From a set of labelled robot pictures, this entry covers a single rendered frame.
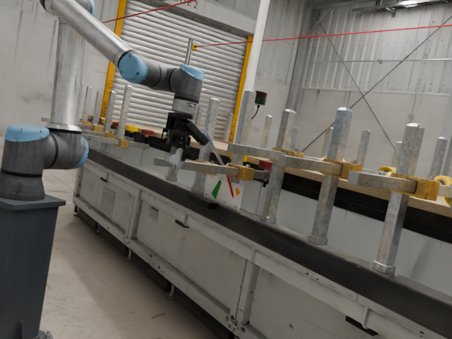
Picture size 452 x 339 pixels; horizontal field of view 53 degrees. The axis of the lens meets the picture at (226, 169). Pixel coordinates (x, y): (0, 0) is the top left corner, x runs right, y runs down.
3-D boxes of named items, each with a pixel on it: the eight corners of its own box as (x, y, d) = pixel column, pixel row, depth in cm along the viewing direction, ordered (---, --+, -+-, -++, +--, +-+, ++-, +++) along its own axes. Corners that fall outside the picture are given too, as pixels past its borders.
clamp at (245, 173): (242, 180, 176) (245, 167, 176) (222, 173, 187) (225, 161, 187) (253, 181, 179) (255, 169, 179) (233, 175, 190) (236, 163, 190)
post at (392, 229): (379, 298, 123) (418, 123, 119) (368, 293, 126) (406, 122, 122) (386, 298, 125) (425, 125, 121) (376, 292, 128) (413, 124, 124)
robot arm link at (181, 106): (190, 103, 168) (204, 105, 160) (187, 116, 169) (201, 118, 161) (169, 97, 163) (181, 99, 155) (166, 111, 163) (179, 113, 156)
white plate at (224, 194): (237, 210, 176) (242, 185, 175) (202, 196, 197) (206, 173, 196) (239, 211, 177) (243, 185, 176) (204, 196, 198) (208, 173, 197)
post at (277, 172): (263, 241, 164) (289, 109, 160) (257, 238, 167) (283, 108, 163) (270, 241, 166) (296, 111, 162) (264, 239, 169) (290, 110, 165)
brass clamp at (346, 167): (347, 180, 134) (350, 163, 134) (314, 171, 145) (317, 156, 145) (360, 181, 138) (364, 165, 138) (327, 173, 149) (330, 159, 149)
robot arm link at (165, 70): (141, 59, 163) (169, 63, 157) (160, 66, 173) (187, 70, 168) (136, 85, 164) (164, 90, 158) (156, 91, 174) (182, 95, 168)
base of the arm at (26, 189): (14, 202, 165) (19, 175, 164) (-21, 190, 173) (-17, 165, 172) (54, 199, 182) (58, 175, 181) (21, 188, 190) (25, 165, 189)
